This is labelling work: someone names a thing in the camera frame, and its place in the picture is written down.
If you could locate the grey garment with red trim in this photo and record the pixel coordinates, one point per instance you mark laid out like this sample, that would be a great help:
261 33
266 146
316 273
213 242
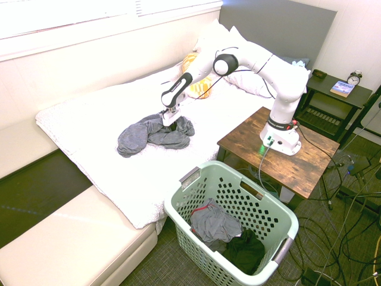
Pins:
214 226

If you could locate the black alarm clock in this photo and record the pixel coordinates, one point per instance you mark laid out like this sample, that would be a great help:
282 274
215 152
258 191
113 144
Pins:
354 79

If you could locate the black power adapter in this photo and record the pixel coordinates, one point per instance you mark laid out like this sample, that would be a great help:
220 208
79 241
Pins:
309 276

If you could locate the small black box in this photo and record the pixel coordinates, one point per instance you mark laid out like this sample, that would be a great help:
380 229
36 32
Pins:
319 74

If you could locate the blue book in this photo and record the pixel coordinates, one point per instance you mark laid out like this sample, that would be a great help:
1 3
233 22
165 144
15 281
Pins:
342 88

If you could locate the white pillows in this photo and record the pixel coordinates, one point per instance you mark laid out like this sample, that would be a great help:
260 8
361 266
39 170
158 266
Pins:
269 89

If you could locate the mint green laundry basket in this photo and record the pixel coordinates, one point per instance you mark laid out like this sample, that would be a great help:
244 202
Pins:
285 220

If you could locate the rustic wooden side table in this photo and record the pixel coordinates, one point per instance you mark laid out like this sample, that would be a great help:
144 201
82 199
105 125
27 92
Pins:
297 167

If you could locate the white cushioned bench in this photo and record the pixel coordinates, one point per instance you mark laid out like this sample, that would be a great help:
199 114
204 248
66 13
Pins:
74 244

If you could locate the yellow patterned bolster pillow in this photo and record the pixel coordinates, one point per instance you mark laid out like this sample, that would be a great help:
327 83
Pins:
202 89

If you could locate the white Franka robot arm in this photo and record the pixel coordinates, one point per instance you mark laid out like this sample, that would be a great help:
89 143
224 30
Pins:
285 86

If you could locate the black device box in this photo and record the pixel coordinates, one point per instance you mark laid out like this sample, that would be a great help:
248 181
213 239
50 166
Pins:
360 165

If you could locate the black nightstand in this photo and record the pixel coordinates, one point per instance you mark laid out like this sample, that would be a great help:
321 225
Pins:
321 85

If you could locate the black camera stand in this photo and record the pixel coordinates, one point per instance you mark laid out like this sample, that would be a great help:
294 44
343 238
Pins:
370 104

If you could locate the white bed blanket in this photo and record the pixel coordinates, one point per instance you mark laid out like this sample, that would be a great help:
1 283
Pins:
104 119

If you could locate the teal cloth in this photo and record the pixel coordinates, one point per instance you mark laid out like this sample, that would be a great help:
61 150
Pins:
297 63

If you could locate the black garment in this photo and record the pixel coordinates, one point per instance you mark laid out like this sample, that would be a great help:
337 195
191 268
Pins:
244 253

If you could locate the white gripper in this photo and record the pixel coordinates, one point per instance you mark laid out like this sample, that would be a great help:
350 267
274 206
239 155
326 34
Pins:
171 116

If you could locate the white patterned pillow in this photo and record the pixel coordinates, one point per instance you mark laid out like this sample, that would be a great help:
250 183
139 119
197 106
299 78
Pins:
247 85

